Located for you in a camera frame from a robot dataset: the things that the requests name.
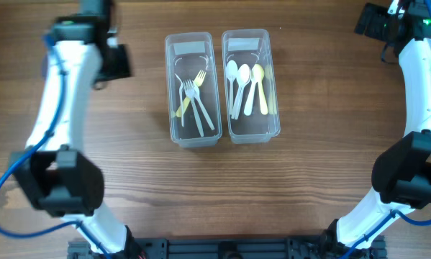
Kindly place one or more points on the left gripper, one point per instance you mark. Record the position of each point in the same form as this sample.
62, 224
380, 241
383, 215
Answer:
122, 69

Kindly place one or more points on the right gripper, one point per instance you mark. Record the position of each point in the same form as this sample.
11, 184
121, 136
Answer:
378, 14

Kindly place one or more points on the yellow plastic fork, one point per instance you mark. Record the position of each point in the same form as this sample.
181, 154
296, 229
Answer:
199, 79

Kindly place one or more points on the white spoon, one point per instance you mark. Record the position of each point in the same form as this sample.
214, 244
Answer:
243, 78
231, 69
249, 102

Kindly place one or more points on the yellow plastic spoon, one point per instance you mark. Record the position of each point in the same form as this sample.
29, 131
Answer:
258, 75

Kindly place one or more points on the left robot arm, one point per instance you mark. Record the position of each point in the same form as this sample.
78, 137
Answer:
52, 171

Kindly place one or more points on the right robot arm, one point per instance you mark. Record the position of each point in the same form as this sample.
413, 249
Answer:
401, 176

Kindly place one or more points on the left clear plastic container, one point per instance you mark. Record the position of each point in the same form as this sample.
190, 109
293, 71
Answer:
186, 54

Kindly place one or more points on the clear plastic container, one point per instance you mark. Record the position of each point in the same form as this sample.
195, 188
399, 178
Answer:
186, 54
251, 46

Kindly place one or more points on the right clear plastic container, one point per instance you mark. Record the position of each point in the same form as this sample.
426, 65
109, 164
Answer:
251, 46

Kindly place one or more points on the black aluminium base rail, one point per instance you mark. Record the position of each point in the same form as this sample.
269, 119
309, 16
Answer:
294, 247

